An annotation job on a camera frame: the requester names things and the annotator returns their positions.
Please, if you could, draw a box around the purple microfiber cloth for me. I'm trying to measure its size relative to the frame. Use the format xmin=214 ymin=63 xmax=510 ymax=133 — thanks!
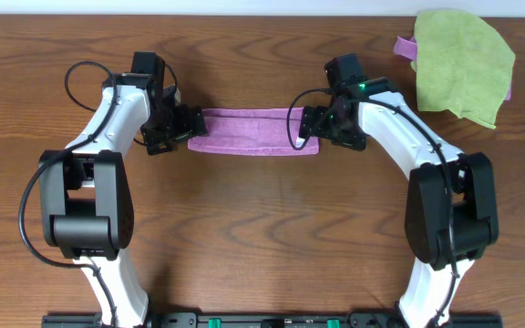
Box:
xmin=188 ymin=108 xmax=320 ymax=157

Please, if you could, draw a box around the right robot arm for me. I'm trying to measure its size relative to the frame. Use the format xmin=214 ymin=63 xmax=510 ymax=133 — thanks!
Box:
xmin=288 ymin=54 xmax=502 ymax=327

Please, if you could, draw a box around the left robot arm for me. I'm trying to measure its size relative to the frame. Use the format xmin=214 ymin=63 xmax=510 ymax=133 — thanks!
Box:
xmin=27 ymin=52 xmax=207 ymax=327

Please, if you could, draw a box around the green microfiber cloth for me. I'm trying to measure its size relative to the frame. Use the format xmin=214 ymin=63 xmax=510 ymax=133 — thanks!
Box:
xmin=413 ymin=9 xmax=516 ymax=129

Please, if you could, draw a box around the right black cable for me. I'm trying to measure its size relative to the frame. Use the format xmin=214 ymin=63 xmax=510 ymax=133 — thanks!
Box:
xmin=285 ymin=87 xmax=462 ymax=328

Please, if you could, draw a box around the black cable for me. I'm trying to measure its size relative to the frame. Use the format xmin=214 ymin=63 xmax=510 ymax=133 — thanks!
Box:
xmin=18 ymin=60 xmax=181 ymax=328
xmin=285 ymin=87 xmax=462 ymax=328

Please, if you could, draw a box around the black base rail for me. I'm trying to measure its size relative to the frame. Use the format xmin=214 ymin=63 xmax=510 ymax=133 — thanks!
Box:
xmin=41 ymin=312 xmax=503 ymax=328

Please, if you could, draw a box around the left black cable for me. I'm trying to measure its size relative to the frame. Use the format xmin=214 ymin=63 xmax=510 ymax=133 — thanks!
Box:
xmin=18 ymin=60 xmax=181 ymax=328

